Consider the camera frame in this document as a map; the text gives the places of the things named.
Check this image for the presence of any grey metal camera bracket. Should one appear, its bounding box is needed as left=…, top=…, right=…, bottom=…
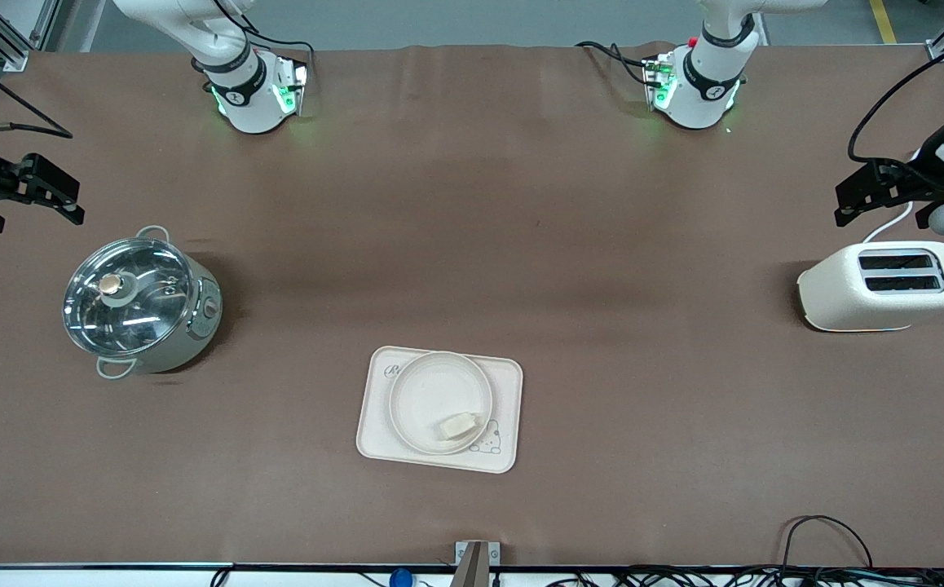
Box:
left=455, top=541, right=500, bottom=587

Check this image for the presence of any black looped cable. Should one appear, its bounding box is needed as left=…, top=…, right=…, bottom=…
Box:
left=780, top=515, right=875, bottom=573

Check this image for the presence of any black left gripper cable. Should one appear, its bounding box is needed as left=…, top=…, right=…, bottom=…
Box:
left=847, top=23, right=944, bottom=168

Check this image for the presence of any cream rectangular rabbit tray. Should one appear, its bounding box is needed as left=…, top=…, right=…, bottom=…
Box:
left=356, top=346, right=523, bottom=474

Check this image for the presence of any glass pot lid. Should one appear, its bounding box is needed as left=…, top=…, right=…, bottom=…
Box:
left=63, top=237, right=196, bottom=360

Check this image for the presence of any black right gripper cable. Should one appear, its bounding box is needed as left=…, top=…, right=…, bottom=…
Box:
left=0, top=41, right=73, bottom=139

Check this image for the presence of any white toaster power cable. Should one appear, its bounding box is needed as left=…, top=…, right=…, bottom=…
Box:
left=862, top=200, right=918, bottom=244

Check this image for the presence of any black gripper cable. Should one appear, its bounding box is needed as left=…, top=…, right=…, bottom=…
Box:
left=847, top=23, right=944, bottom=168
left=0, top=41, right=73, bottom=139

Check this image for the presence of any brown table cover mat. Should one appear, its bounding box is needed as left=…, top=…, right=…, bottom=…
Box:
left=0, top=42, right=944, bottom=569

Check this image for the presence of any cream two-slot toaster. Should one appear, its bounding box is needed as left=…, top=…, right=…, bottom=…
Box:
left=796, top=241, right=944, bottom=333

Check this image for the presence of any cream round plate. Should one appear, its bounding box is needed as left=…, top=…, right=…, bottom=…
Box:
left=389, top=351, right=494, bottom=456

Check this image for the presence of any pale green electric cooking pot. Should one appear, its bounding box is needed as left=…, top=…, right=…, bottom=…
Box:
left=62, top=226, right=223, bottom=381

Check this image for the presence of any small white steamed bun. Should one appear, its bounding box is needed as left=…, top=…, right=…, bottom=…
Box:
left=438, top=413, right=479, bottom=442

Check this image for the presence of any black cable bundle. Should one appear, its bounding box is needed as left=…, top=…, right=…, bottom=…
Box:
left=545, top=566, right=944, bottom=587

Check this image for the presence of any black left arm base cable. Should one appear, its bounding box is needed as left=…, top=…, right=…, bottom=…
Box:
left=576, top=41, right=654, bottom=87

